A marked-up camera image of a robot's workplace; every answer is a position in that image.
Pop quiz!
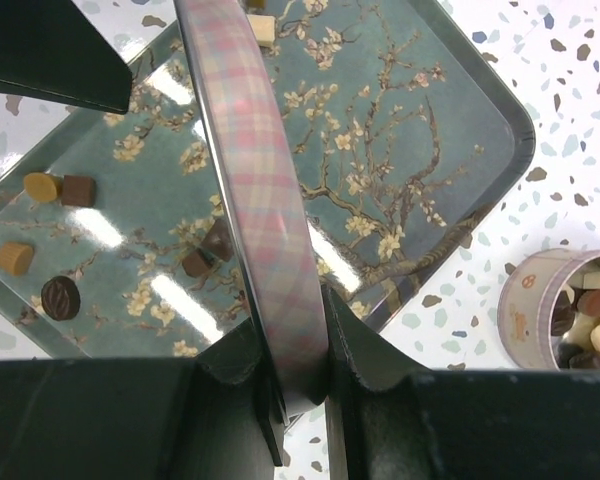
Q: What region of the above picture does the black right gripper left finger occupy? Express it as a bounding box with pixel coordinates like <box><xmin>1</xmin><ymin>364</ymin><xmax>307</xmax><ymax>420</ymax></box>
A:
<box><xmin>0</xmin><ymin>322</ymin><xmax>283</xmax><ymax>479</ymax></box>

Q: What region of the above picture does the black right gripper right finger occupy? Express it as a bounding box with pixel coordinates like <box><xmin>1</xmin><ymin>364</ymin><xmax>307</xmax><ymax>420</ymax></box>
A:
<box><xmin>322</xmin><ymin>287</ymin><xmax>600</xmax><ymax>479</ymax></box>

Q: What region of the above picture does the dark rectangular chocolate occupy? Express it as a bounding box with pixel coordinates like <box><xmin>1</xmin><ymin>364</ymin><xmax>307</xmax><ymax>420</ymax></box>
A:
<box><xmin>181</xmin><ymin>249</ymin><xmax>213</xmax><ymax>278</ymax></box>

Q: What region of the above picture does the silver embossed tin lid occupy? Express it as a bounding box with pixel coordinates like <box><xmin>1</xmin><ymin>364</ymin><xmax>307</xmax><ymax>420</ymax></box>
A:
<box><xmin>175</xmin><ymin>1</ymin><xmax>329</xmax><ymax>419</ymax></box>

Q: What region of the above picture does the round tin container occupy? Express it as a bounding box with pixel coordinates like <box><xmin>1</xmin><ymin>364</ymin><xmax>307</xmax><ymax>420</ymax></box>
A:
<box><xmin>497</xmin><ymin>248</ymin><xmax>600</xmax><ymax>370</ymax></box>

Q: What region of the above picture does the caramel round chocolate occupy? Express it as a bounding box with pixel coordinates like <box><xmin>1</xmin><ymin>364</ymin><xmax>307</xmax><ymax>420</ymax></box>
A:
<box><xmin>23</xmin><ymin>172</ymin><xmax>62</xmax><ymax>203</ymax></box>

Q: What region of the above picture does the floral blue serving tray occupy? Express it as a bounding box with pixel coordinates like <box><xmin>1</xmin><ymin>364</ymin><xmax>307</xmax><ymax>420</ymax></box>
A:
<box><xmin>0</xmin><ymin>1</ymin><xmax>534</xmax><ymax>357</ymax></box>

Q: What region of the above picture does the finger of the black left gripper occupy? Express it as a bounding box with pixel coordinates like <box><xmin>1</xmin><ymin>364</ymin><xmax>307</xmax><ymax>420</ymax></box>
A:
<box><xmin>0</xmin><ymin>0</ymin><xmax>132</xmax><ymax>114</ymax></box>

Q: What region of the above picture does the small caramel ridged chocolate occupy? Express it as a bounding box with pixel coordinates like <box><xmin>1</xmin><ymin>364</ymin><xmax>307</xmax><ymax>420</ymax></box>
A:
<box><xmin>0</xmin><ymin>242</ymin><xmax>34</xmax><ymax>276</ymax></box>

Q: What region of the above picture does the brown cube chocolate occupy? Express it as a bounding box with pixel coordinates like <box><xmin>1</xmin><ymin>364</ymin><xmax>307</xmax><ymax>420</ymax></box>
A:
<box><xmin>61</xmin><ymin>175</ymin><xmax>96</xmax><ymax>208</ymax></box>

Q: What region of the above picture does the white rectangular chocolate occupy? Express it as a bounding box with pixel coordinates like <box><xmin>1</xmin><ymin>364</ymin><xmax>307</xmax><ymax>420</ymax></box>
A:
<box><xmin>247</xmin><ymin>14</ymin><xmax>276</xmax><ymax>48</ymax></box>

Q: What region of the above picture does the dark ridged oval chocolate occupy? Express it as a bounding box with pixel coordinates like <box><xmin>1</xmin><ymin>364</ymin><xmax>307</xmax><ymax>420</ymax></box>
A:
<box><xmin>41</xmin><ymin>276</ymin><xmax>81</xmax><ymax>321</ymax></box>

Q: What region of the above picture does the dark cube chocolate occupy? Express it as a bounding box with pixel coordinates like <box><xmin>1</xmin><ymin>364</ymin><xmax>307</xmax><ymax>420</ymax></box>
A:
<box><xmin>200</xmin><ymin>218</ymin><xmax>233</xmax><ymax>262</ymax></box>

